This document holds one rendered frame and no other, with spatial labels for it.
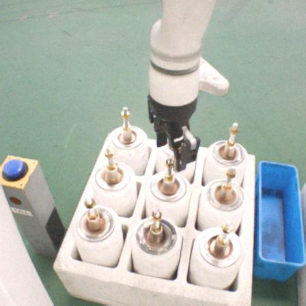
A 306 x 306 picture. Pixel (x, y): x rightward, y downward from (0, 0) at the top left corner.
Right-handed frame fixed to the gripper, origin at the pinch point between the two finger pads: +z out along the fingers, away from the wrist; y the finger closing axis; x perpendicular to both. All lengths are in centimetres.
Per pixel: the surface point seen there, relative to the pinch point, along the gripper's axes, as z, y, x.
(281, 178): 28.8, 1.0, 37.5
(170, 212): 12.7, 4.5, -1.9
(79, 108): 35, -62, -3
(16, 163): 2.3, -12.7, -26.5
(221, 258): 10.0, 18.5, 0.7
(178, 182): 10.0, 0.3, 2.2
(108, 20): 35, -127, 33
